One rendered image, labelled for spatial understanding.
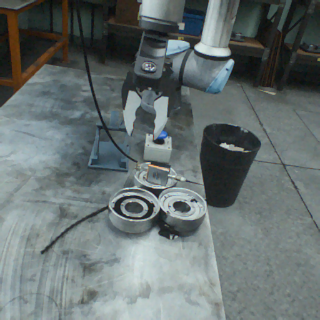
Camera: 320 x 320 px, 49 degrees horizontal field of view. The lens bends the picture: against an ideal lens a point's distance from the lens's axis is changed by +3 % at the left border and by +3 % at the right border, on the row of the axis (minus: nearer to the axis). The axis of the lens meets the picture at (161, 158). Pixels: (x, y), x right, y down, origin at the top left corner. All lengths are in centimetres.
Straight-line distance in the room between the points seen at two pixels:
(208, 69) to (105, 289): 73
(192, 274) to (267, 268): 126
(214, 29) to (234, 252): 119
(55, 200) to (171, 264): 28
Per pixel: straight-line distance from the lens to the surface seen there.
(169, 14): 61
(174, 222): 70
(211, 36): 109
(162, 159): 92
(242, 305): 171
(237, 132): 217
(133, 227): 68
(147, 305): 61
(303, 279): 195
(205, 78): 111
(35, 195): 79
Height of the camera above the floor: 129
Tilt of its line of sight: 32 degrees down
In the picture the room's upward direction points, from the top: 10 degrees clockwise
